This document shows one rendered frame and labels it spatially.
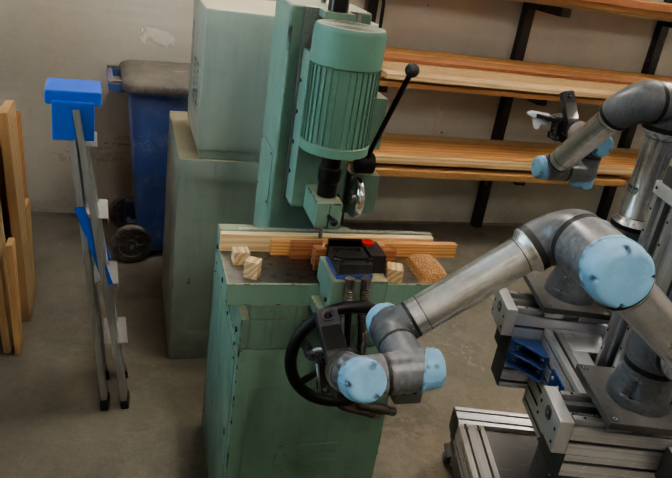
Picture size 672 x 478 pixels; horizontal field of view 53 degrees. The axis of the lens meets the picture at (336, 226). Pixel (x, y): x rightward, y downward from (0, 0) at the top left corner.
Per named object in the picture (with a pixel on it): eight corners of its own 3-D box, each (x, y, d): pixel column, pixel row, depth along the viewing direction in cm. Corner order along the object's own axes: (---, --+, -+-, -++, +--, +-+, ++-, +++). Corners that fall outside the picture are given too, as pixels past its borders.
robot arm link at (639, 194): (584, 253, 207) (642, 74, 186) (625, 253, 211) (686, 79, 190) (608, 272, 197) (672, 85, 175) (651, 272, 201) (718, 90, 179)
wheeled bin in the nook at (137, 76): (106, 267, 342) (108, 76, 304) (104, 223, 388) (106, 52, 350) (233, 265, 364) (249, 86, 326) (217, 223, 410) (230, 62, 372)
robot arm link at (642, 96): (635, 105, 172) (532, 189, 215) (670, 108, 175) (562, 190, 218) (624, 67, 177) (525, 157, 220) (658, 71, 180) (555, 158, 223)
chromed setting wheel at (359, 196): (352, 225, 191) (359, 184, 186) (341, 208, 202) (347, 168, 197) (362, 225, 192) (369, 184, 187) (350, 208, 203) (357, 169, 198)
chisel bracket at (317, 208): (313, 233, 176) (317, 203, 172) (301, 211, 188) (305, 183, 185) (340, 234, 178) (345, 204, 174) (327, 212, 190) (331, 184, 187)
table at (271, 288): (228, 327, 156) (230, 304, 154) (215, 265, 183) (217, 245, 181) (466, 323, 174) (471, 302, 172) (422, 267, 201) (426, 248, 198)
